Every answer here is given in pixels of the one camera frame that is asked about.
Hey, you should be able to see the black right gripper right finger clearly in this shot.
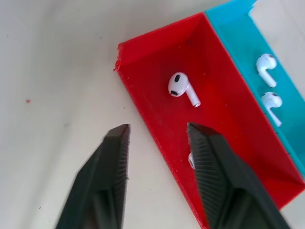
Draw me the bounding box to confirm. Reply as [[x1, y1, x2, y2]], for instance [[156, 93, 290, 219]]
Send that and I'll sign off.
[[186, 122, 290, 229]]

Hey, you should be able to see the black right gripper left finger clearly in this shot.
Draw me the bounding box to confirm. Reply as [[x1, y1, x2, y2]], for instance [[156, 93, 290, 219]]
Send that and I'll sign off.
[[56, 124, 131, 229]]

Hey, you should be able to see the white earbud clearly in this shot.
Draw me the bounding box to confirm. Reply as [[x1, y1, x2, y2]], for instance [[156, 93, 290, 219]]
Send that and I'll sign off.
[[261, 92, 283, 127], [256, 53, 278, 88], [187, 151, 196, 170], [168, 72, 201, 108]]

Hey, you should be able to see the red plastic tray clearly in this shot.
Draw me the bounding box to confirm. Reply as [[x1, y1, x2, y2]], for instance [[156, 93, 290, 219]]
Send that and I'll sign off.
[[113, 12, 305, 227]]

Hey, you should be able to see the cyan plastic tray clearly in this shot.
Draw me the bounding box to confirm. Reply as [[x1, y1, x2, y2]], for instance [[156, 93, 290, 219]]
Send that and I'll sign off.
[[204, 0, 305, 179]]

